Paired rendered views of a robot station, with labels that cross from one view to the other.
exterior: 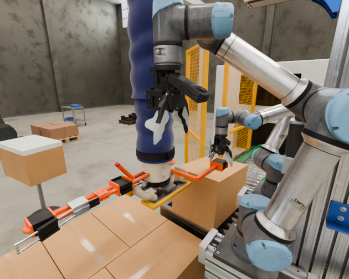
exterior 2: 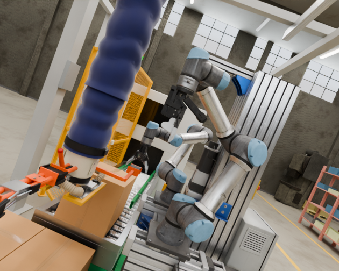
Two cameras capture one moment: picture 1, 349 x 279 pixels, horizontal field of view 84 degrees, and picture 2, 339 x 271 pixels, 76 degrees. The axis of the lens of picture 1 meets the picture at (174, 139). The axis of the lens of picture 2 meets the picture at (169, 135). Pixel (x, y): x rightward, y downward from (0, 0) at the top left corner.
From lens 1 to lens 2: 0.52 m
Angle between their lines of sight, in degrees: 39
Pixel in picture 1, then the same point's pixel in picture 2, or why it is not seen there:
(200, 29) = (213, 80)
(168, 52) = (194, 84)
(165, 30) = (198, 71)
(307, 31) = (175, 76)
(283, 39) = (157, 73)
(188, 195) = not seen: hidden behind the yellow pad
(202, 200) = (100, 205)
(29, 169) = not seen: outside the picture
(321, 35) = not seen: hidden behind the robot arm
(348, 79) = (244, 132)
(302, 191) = (227, 189)
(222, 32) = (221, 87)
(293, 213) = (219, 202)
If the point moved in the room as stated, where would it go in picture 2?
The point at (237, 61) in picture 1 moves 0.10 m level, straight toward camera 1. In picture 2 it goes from (209, 102) to (220, 103)
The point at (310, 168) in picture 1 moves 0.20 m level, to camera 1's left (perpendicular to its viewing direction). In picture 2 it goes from (234, 175) to (205, 168)
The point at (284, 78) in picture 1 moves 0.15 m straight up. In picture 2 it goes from (226, 122) to (239, 93)
